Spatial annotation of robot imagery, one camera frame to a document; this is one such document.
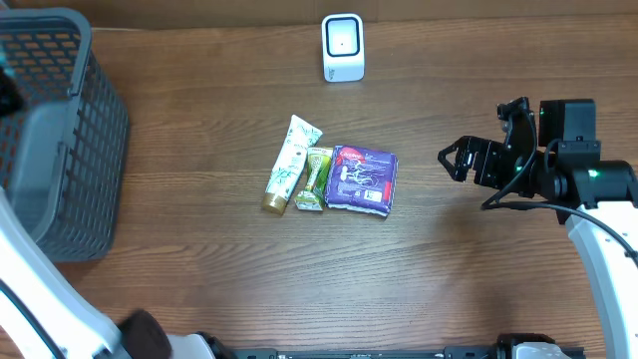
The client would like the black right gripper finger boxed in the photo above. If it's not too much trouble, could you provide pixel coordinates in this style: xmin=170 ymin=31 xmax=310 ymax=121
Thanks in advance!
xmin=446 ymin=136 xmax=472 ymax=153
xmin=438 ymin=144 xmax=467 ymax=182

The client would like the purple Carefree liner pack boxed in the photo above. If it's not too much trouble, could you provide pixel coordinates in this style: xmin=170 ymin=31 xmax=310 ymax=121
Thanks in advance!
xmin=324 ymin=145 xmax=399 ymax=217

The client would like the green snack packet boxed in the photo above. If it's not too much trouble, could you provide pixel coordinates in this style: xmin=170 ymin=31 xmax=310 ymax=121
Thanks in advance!
xmin=294 ymin=147 xmax=333 ymax=211

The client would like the white bamboo conditioner tube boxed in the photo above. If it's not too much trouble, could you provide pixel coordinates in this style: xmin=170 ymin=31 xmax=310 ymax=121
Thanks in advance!
xmin=261 ymin=115 xmax=323 ymax=215

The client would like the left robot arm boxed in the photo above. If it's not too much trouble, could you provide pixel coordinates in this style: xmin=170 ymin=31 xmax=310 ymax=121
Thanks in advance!
xmin=1 ymin=67 xmax=233 ymax=358

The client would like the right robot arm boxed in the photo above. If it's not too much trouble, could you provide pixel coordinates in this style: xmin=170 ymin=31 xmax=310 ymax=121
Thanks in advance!
xmin=438 ymin=97 xmax=637 ymax=358

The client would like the white barcode scanner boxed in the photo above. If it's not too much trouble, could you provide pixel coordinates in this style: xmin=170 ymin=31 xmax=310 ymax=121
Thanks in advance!
xmin=321 ymin=13 xmax=365 ymax=83

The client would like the grey plastic basket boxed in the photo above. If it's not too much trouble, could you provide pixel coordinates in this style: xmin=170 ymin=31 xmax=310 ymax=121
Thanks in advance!
xmin=1 ymin=8 xmax=130 ymax=262

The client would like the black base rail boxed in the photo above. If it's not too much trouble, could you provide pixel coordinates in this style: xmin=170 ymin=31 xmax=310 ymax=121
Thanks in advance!
xmin=213 ymin=332 xmax=587 ymax=359

